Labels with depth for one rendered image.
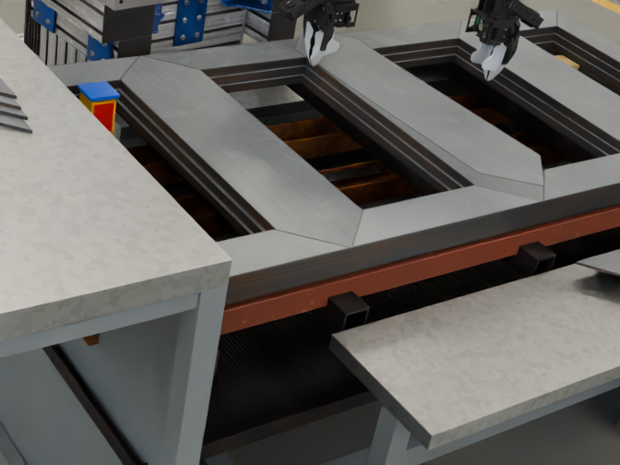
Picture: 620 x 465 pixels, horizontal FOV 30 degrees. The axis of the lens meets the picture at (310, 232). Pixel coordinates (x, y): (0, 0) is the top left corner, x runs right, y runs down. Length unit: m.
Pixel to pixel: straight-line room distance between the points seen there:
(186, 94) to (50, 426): 0.68
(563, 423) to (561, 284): 0.96
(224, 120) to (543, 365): 0.75
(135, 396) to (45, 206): 0.42
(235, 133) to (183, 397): 0.71
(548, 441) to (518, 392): 1.15
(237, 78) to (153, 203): 0.91
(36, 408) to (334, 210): 0.70
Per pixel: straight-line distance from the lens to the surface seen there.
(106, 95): 2.20
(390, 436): 1.90
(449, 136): 2.32
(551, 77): 2.72
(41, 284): 1.40
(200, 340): 1.53
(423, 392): 1.82
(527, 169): 2.27
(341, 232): 1.92
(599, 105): 2.64
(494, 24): 2.38
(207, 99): 2.27
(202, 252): 1.48
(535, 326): 2.04
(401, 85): 2.49
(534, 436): 3.02
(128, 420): 1.88
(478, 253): 2.12
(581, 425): 3.11
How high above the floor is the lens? 1.87
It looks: 32 degrees down
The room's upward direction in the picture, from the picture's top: 11 degrees clockwise
